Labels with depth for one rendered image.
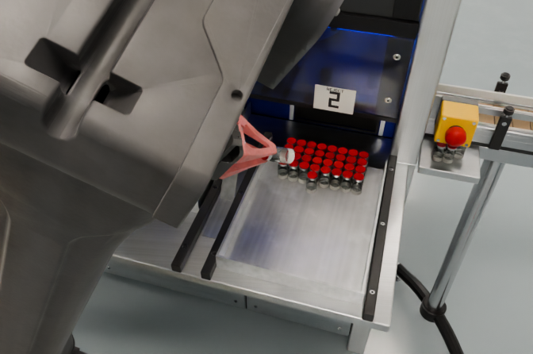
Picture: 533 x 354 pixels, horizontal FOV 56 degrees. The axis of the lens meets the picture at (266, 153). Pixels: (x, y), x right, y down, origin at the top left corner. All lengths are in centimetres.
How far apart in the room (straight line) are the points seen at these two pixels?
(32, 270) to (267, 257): 75
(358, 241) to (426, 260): 116
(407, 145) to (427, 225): 115
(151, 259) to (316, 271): 30
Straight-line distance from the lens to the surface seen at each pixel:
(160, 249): 97
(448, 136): 105
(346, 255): 95
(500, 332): 203
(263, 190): 104
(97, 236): 17
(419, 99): 104
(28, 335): 27
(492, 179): 137
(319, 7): 18
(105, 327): 195
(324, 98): 106
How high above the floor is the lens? 164
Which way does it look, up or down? 42 degrees down
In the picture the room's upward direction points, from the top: straight up
